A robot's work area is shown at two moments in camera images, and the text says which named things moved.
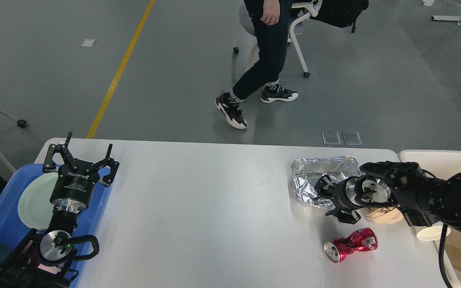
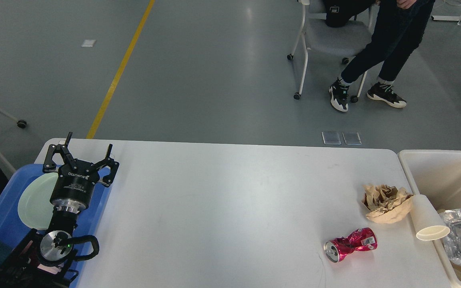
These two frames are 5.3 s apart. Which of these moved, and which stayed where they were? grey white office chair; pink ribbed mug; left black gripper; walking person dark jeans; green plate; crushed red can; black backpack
Moved: walking person dark jeans; grey white office chair
Stayed: green plate; black backpack; left black gripper; pink ribbed mug; crushed red can
